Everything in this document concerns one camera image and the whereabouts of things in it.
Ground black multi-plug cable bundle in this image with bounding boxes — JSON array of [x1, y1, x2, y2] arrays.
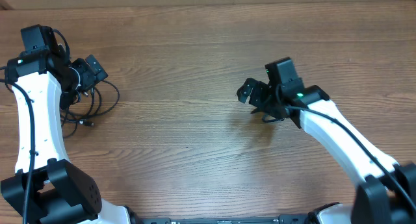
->
[[60, 80, 121, 139]]

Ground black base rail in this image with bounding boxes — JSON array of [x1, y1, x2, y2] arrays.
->
[[138, 214, 308, 224]]

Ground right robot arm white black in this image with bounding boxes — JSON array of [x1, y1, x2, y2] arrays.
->
[[237, 57, 415, 224]]

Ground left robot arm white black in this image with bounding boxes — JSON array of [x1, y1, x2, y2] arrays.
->
[[1, 25, 139, 223]]

